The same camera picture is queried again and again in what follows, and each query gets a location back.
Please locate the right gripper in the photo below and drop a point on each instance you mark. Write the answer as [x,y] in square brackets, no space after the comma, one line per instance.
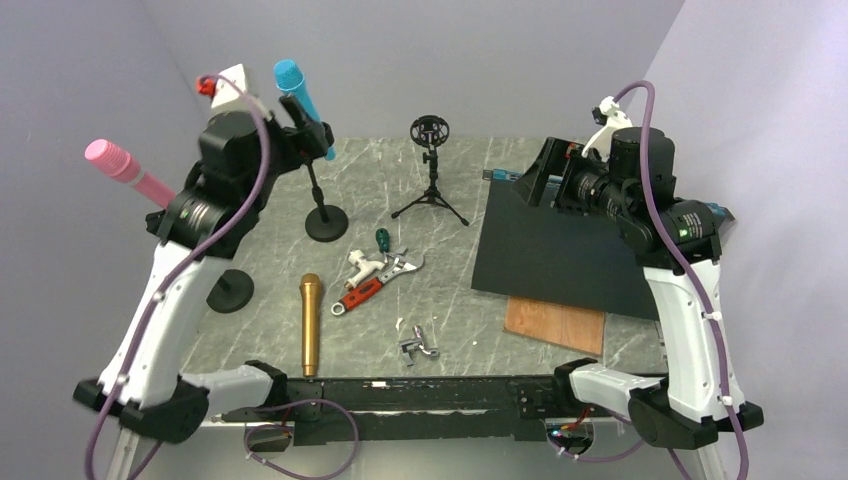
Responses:
[553,158]

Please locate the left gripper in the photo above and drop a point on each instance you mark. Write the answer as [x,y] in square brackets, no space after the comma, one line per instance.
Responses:
[309,138]

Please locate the blue microphone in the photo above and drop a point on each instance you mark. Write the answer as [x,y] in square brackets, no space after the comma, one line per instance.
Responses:
[290,80]

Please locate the blue mic round-base stand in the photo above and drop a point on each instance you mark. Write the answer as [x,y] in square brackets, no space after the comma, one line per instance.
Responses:
[325,223]

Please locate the black tripod mic stand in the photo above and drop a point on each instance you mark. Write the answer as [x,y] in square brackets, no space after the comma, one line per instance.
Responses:
[430,132]

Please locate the gold microphone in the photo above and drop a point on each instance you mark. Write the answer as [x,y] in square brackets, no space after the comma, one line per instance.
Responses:
[311,296]

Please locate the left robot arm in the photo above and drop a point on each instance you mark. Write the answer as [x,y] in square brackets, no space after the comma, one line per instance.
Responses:
[144,386]

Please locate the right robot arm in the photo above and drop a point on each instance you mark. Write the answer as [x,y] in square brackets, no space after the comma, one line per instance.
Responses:
[676,243]

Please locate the pink mic round-base stand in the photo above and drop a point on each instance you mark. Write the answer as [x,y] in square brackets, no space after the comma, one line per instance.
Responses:
[232,291]

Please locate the pink microphone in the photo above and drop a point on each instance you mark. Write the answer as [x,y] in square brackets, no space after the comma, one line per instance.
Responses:
[118,164]

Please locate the white plastic faucet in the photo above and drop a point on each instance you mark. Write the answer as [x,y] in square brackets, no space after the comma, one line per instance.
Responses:
[364,268]

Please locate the wooden board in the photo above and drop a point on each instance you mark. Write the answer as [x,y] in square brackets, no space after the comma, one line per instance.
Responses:
[569,327]

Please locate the small metal clamp part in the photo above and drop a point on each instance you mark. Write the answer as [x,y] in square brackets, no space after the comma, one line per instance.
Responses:
[416,344]

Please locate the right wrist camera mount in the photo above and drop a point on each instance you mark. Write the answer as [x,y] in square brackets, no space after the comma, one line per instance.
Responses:
[611,118]

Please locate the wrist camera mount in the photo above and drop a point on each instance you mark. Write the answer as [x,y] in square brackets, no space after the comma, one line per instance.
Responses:
[611,118]
[224,90]

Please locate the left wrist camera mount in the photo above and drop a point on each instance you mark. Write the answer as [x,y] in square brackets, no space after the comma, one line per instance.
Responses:
[224,90]

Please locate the black network switch box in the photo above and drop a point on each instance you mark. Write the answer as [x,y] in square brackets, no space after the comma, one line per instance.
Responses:
[541,254]

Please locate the green handle screwdriver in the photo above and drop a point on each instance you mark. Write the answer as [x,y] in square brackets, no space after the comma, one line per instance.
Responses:
[383,241]

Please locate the red handle adjustable wrench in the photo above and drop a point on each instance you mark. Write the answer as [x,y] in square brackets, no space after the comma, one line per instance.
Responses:
[396,263]

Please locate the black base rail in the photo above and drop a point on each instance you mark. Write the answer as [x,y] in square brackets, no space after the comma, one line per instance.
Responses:
[420,408]

